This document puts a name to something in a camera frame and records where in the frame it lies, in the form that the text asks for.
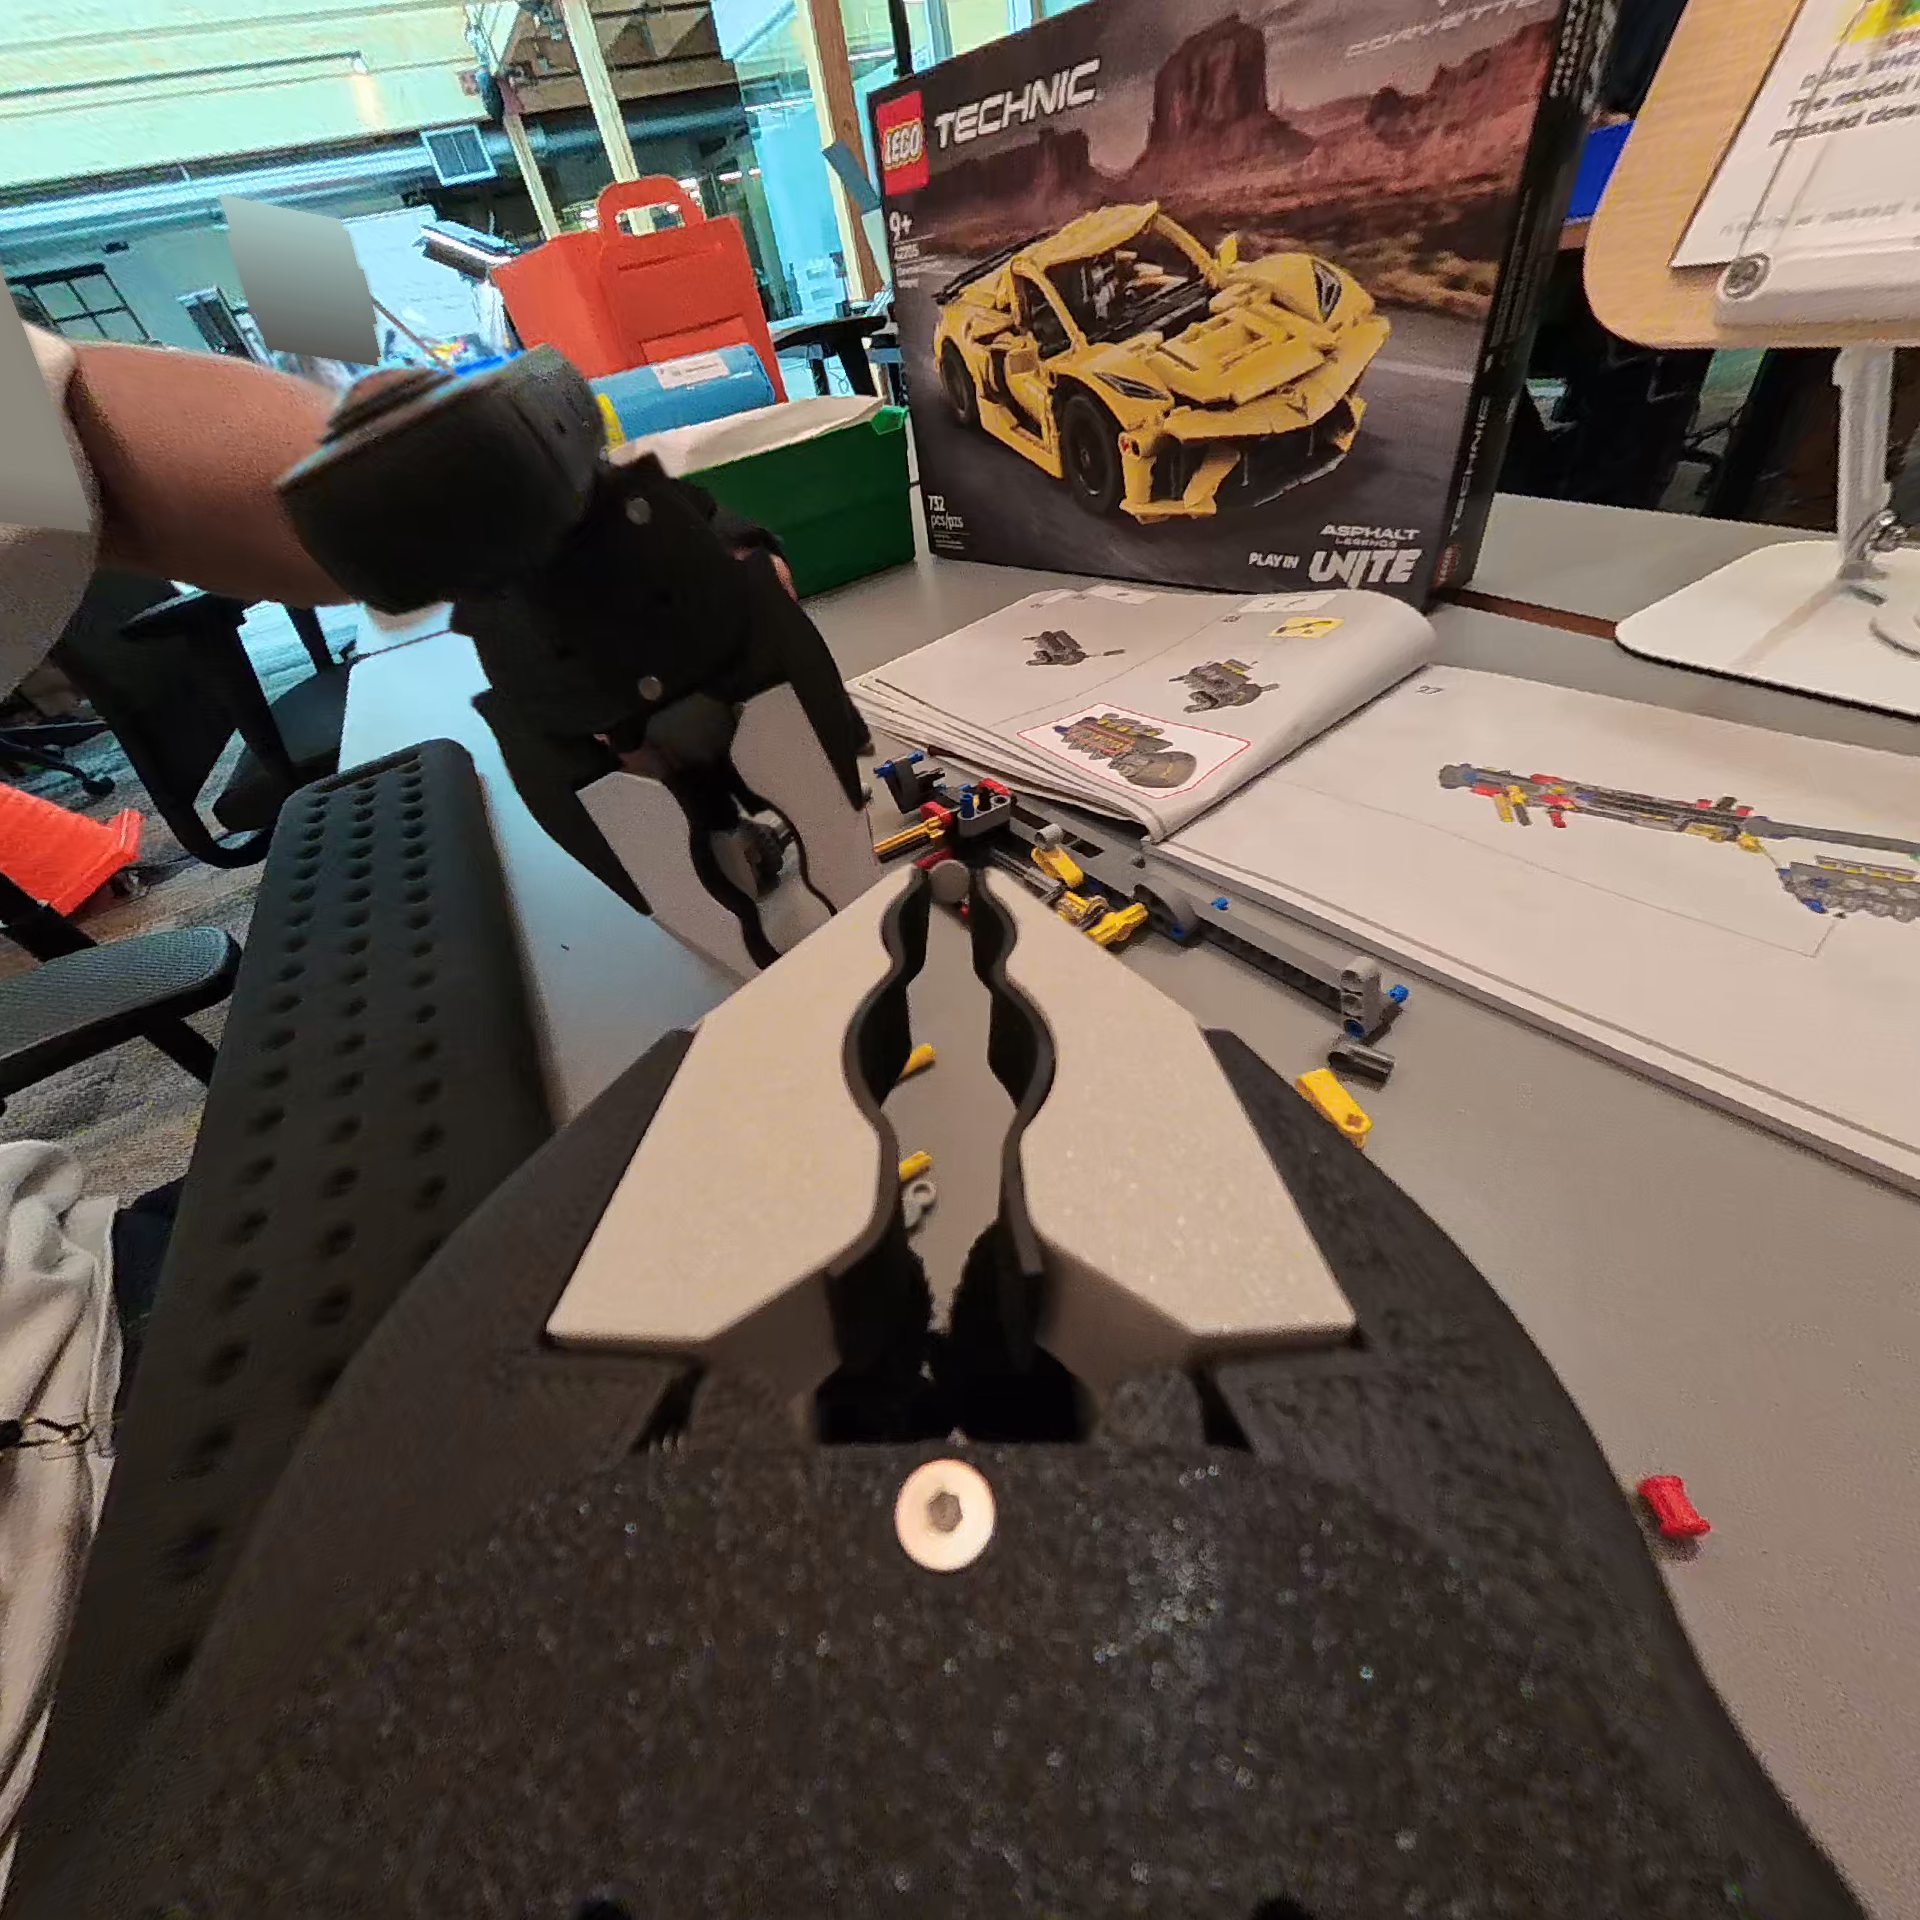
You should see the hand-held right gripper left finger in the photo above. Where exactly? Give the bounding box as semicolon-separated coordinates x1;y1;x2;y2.
545;866;927;1396

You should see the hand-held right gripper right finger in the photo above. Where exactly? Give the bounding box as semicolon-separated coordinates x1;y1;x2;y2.
971;872;1360;1391

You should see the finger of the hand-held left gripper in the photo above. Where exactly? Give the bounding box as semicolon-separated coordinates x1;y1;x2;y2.
732;680;885;912
573;769;784;986

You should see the grey lego gear assembly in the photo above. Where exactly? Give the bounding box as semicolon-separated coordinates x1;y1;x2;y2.
719;809;805;903

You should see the lego instruction booklet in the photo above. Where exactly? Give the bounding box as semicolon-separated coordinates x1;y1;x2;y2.
848;585;1920;1193

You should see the person's left forearm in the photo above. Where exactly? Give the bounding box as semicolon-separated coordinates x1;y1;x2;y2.
67;344;361;609

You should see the long lego chassis assembly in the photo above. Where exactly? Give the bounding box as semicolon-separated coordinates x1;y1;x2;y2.
871;749;1412;1045

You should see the yellow car lego set box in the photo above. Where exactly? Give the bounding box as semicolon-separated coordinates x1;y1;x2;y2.
865;0;1623;601

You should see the white paper bag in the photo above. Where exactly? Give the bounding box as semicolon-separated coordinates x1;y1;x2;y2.
615;394;887;481

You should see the blue wrapped roll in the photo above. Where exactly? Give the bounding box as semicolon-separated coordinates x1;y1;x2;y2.
592;344;774;443

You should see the green plastic bin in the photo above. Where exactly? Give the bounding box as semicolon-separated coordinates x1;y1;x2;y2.
680;399;916;601

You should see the black perforated foam pad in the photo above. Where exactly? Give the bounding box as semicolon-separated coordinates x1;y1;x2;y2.
29;739;549;1728

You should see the orange traffic cone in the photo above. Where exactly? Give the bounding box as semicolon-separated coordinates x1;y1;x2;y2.
0;780;143;916

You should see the person's white shirt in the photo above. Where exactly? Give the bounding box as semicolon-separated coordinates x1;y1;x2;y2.
0;323;120;1834

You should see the wooden document stand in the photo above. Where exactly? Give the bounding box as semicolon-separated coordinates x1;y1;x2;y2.
1582;0;1920;720

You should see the printed instruction sheet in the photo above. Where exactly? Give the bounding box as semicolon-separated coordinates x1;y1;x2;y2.
1671;0;1920;273

